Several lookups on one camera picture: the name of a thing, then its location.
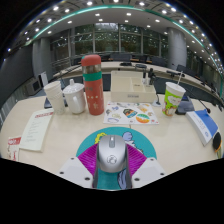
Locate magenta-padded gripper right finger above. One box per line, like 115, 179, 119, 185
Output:
125, 143, 167, 189

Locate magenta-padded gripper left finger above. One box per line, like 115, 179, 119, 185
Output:
57, 143, 101, 190

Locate silver computer mouse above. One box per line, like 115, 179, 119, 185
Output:
96, 134, 129, 174

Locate round teal cartoon mouse pad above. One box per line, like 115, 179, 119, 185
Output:
75, 126, 158, 191

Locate white printed card, red header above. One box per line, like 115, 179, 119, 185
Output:
18, 108, 54, 153

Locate colourful sticker sheet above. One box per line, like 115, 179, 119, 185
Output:
102, 101, 160, 126

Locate red and white leaflet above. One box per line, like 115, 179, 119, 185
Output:
6, 135, 23, 162

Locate blue and white book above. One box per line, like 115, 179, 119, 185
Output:
185, 109, 220, 147

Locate white lidded mug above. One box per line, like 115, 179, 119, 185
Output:
62, 78, 87, 115

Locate stack of white paper cups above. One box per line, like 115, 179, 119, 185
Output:
43, 80, 66, 116

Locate green cartoon paper cup with straw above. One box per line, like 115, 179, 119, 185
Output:
161, 70, 187, 117

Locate black handheld microphone, yellow band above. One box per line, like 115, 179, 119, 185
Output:
212, 131, 224, 160

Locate red bottle with green band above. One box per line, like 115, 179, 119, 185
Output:
80, 54, 105, 117

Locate beige compartment box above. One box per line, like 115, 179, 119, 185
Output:
110, 70, 158, 104

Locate white floor appliance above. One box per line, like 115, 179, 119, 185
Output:
24, 78, 43, 98

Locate long curved conference desk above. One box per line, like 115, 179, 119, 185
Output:
49, 60, 224, 104

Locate dark conference chairs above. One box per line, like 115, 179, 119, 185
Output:
71, 51, 221, 91

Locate ceiling lights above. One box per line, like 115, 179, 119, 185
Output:
6, 0, 224, 73

